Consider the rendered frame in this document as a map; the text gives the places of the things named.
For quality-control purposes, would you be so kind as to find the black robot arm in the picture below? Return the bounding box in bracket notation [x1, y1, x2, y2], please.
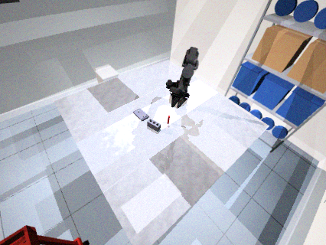
[166, 47, 199, 89]

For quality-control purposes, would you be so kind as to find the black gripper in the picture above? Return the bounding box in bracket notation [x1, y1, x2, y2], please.
[169, 78, 190, 108]

